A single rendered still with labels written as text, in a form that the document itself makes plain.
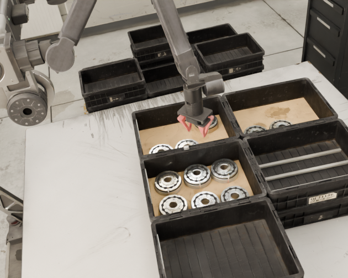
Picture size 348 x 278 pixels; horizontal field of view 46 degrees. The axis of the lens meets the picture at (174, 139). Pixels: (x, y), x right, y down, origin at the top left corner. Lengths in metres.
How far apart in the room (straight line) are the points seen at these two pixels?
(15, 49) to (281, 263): 1.01
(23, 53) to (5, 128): 2.41
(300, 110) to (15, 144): 2.24
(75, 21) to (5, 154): 2.24
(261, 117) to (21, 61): 1.06
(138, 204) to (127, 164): 0.25
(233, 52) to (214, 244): 1.83
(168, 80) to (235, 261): 1.82
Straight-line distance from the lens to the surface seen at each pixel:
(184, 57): 1.25
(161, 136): 1.79
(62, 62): 1.21
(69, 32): 1.21
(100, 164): 1.92
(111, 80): 2.85
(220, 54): 2.96
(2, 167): 3.24
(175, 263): 1.38
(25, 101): 1.58
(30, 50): 1.23
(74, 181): 1.89
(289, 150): 1.71
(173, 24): 1.24
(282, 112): 1.89
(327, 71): 3.11
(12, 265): 2.32
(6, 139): 3.49
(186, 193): 1.55
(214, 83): 1.30
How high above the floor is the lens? 2.00
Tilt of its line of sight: 42 degrees down
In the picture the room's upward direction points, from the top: 8 degrees counter-clockwise
